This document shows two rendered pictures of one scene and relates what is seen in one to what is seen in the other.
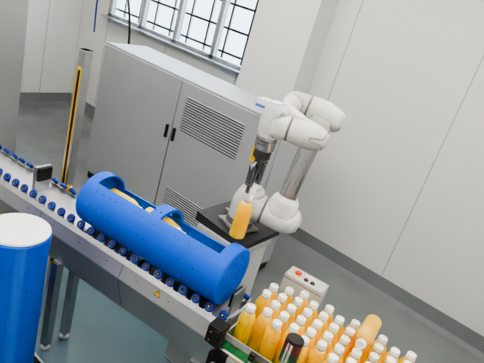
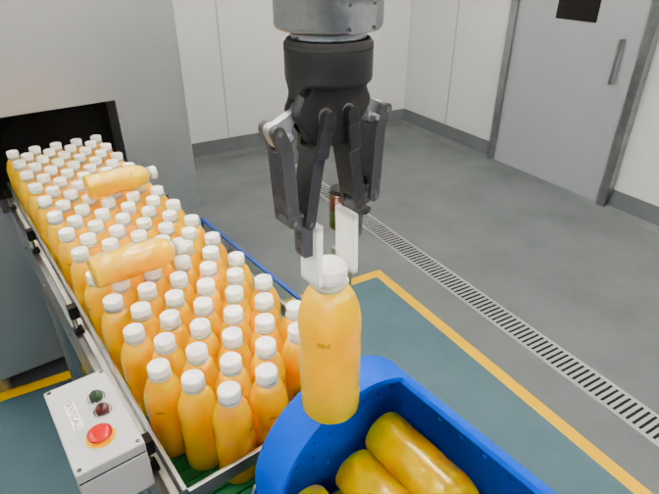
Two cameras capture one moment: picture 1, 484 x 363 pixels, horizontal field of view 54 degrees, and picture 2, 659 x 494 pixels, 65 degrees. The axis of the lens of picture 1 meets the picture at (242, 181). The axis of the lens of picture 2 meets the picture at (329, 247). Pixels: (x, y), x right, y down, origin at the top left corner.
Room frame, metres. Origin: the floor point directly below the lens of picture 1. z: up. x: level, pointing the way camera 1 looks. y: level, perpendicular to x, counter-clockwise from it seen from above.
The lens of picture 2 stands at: (2.31, 0.17, 1.75)
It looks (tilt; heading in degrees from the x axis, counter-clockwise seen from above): 30 degrees down; 208
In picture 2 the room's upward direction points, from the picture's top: straight up
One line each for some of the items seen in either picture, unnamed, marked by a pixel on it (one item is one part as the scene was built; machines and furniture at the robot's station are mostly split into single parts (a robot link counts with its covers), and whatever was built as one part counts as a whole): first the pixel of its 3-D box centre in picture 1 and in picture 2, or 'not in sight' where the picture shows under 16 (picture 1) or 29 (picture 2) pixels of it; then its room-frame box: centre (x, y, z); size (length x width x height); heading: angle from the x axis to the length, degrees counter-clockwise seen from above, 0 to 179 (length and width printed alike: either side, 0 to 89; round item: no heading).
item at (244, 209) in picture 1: (242, 217); (329, 345); (1.91, -0.05, 1.35); 0.07 x 0.07 x 0.19
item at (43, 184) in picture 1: (42, 178); not in sight; (2.35, 1.08, 1.00); 0.10 x 0.04 x 0.15; 155
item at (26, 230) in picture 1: (18, 229); not in sight; (1.78, 0.90, 1.03); 0.28 x 0.28 x 0.01
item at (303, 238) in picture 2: not in sight; (295, 234); (1.94, -0.06, 1.51); 0.03 x 0.01 x 0.05; 155
